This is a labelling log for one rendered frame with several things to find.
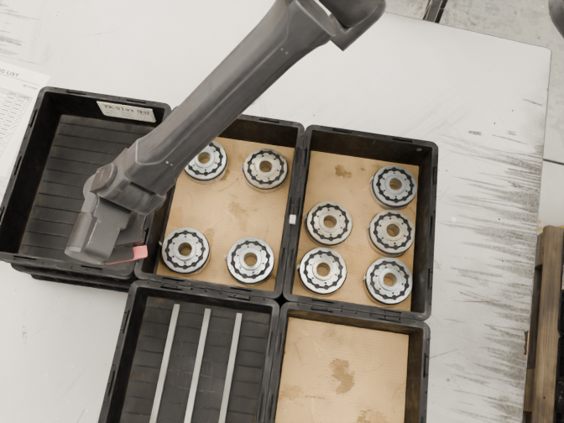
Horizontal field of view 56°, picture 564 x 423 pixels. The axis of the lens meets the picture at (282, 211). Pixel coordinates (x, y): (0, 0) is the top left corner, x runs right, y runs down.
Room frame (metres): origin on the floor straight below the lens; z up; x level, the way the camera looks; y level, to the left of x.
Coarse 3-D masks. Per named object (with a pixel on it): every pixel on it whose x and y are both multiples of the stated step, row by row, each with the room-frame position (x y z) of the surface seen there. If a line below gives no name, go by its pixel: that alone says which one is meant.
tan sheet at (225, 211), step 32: (288, 160) 0.53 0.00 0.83; (192, 192) 0.42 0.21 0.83; (224, 192) 0.43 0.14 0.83; (256, 192) 0.44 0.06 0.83; (288, 192) 0.45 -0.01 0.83; (192, 224) 0.34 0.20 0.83; (224, 224) 0.35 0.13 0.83; (256, 224) 0.36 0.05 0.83; (160, 256) 0.26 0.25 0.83; (256, 288) 0.22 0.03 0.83
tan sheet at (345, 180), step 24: (312, 168) 0.52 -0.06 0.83; (336, 168) 0.53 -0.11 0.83; (360, 168) 0.53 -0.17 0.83; (408, 168) 0.55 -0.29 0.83; (312, 192) 0.46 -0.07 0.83; (336, 192) 0.46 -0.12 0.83; (360, 192) 0.47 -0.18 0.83; (360, 216) 0.41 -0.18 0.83; (408, 216) 0.43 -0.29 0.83; (360, 240) 0.36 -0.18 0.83; (360, 264) 0.30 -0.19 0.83; (408, 264) 0.31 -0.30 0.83; (360, 288) 0.25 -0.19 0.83
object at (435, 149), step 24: (408, 144) 0.56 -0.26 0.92; (432, 144) 0.57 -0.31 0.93; (432, 168) 0.51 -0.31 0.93; (432, 192) 0.45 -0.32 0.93; (432, 216) 0.40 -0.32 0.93; (432, 240) 0.35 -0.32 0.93; (288, 264) 0.25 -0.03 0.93; (432, 264) 0.29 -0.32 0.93; (288, 288) 0.21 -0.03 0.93; (384, 312) 0.19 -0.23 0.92; (408, 312) 0.19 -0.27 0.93
